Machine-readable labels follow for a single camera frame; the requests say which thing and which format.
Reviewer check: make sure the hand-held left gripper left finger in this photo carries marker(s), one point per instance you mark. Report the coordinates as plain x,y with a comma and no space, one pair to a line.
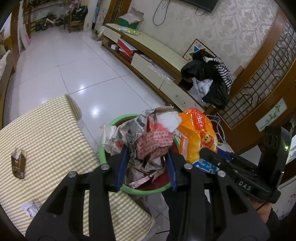
121,166

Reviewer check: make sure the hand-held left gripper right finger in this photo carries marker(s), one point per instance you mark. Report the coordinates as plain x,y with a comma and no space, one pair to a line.
172,171

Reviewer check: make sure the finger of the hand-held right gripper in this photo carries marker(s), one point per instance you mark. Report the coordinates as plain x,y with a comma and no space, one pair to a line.
231,155
215,160

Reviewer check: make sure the red bin with green rim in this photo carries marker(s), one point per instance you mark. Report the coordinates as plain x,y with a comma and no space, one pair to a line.
103,155

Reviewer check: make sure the orange snack bag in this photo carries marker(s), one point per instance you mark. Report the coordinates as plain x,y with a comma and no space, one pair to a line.
196,129

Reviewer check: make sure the grey newspaper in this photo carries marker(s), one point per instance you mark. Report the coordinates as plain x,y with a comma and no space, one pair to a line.
129,132

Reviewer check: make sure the person's right forearm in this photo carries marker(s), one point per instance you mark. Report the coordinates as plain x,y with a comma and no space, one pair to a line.
270,216

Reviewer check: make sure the small red bin green rim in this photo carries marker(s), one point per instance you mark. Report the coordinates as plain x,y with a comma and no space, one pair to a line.
221,135

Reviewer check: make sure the green checked tablecloth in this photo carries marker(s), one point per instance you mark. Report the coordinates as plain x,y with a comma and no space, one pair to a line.
57,143

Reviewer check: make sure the wooden lattice partition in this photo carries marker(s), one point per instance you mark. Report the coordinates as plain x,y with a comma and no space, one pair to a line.
266,76

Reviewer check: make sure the pile of dark clothes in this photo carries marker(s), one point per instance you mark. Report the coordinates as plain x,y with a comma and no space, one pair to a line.
208,76

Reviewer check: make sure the crumpled white paper scrap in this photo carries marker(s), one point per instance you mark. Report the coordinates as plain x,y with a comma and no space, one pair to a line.
30,207

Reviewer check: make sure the small brown wrapper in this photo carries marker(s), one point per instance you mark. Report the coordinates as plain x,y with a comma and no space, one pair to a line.
18,163

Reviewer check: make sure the framed checkers board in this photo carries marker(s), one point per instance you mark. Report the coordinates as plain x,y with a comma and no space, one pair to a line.
196,47

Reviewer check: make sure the red flat box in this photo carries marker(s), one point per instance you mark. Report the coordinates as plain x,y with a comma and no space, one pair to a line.
126,47

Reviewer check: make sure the wooden television cabinet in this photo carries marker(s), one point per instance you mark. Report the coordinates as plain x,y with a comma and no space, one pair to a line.
157,49

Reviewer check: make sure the green pamphlet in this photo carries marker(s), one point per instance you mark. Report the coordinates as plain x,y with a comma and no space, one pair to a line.
129,31

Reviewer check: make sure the striped beige sofa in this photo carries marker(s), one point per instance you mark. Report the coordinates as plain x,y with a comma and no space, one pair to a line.
7,76

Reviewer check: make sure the green box with papers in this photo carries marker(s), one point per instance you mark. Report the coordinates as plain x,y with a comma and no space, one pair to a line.
128,20

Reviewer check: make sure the small wooden chair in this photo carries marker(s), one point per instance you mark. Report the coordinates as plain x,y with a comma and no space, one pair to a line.
74,24

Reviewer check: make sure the wooden arch partition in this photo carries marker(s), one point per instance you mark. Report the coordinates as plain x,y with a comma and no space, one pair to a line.
113,11

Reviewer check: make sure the pink foam mats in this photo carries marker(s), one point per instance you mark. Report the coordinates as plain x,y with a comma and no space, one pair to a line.
24,39

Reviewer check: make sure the child's balance bike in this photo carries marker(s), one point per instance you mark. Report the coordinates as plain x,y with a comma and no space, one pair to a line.
49,22

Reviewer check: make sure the black wall television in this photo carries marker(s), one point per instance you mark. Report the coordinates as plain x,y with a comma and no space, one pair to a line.
201,3

